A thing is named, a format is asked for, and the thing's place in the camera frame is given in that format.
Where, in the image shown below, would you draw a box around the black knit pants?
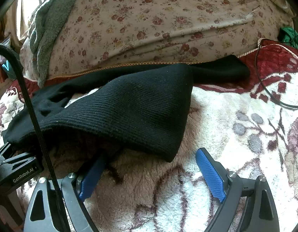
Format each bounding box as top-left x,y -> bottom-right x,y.
3,55 -> 250,162

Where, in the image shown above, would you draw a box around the red white floral blanket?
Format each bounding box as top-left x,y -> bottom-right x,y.
0,39 -> 298,232

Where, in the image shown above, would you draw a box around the grey fleece garment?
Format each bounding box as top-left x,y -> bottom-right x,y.
29,0 -> 76,87

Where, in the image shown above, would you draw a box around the floral beige quilt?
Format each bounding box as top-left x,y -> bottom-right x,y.
19,0 -> 295,80

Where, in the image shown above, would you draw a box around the green object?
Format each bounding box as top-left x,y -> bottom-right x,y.
277,27 -> 298,50

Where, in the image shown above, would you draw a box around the black cable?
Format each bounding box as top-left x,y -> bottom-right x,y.
0,42 -> 71,232

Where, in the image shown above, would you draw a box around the thin black wire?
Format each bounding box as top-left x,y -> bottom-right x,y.
254,38 -> 298,109

